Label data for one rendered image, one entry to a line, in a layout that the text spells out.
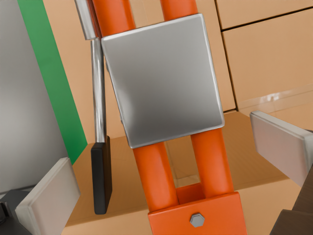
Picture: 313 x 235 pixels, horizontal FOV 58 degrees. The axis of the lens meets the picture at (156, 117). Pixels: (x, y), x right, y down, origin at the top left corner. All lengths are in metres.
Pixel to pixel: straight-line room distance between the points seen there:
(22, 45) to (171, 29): 1.22
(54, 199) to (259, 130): 0.13
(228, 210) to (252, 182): 0.18
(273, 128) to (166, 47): 0.08
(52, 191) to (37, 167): 1.26
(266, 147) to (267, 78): 0.59
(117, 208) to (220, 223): 0.20
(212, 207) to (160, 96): 0.08
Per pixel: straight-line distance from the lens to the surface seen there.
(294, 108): 0.82
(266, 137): 0.19
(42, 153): 1.40
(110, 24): 0.18
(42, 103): 1.35
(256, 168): 0.41
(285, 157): 0.17
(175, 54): 0.17
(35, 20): 1.35
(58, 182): 0.18
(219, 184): 0.20
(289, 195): 0.39
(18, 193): 1.48
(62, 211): 0.18
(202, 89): 0.17
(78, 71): 0.73
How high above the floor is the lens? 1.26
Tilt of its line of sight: 79 degrees down
